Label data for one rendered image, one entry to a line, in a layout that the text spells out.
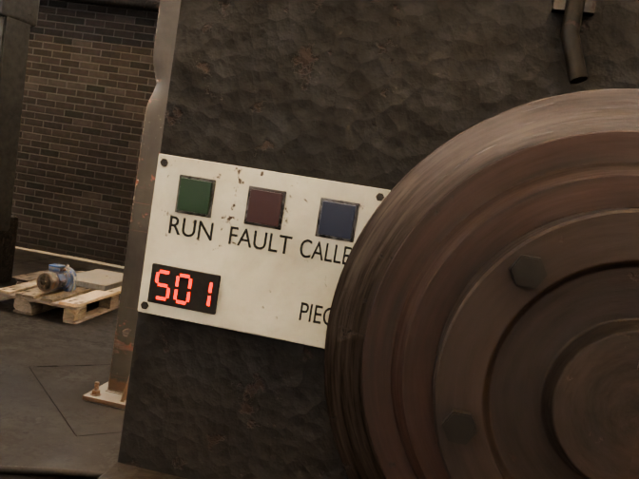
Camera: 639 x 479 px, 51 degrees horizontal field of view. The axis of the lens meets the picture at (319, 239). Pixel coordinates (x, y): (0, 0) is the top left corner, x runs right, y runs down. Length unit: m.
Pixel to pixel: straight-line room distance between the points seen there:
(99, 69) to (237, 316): 7.00
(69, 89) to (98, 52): 0.51
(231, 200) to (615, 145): 0.39
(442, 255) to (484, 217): 0.04
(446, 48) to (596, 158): 0.24
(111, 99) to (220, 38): 6.80
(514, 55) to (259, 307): 0.38
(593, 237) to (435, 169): 0.15
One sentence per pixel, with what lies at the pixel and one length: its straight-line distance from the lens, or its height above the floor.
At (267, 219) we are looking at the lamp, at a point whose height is 1.19.
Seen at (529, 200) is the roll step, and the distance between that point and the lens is 0.54.
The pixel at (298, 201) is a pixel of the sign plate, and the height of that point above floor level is 1.21.
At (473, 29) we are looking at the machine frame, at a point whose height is 1.42.
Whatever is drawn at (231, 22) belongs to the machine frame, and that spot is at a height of 1.40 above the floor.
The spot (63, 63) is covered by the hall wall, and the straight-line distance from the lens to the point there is 7.90.
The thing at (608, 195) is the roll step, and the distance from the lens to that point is 0.55.
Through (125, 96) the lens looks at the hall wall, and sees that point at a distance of 7.51.
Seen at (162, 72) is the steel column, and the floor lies 1.64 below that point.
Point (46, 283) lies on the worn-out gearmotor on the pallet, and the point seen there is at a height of 0.23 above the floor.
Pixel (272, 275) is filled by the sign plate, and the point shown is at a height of 1.13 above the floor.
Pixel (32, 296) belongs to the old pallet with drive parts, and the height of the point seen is 0.14.
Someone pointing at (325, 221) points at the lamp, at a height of 1.20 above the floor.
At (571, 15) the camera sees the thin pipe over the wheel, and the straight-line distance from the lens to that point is 0.74.
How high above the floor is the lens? 1.24
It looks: 5 degrees down
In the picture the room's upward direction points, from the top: 9 degrees clockwise
